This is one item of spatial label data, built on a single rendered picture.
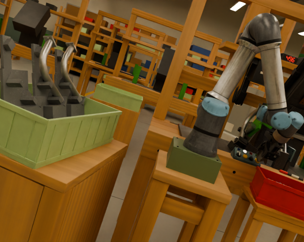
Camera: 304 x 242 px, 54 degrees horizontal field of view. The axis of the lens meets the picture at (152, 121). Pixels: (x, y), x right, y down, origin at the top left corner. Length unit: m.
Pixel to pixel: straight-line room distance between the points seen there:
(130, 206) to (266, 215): 0.72
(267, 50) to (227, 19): 10.92
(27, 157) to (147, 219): 0.54
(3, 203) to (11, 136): 0.23
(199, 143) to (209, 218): 0.30
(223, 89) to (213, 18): 10.75
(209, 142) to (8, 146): 0.75
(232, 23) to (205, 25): 1.01
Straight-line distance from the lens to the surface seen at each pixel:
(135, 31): 8.75
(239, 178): 1.71
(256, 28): 1.33
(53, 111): 1.33
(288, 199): 1.50
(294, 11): 2.37
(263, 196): 1.48
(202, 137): 1.26
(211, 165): 1.26
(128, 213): 1.76
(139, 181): 1.68
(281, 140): 1.53
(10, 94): 1.22
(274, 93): 1.31
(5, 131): 1.09
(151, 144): 1.61
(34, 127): 1.01
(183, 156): 1.24
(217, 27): 12.09
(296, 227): 1.53
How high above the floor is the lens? 1.22
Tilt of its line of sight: 10 degrees down
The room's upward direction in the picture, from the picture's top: 19 degrees clockwise
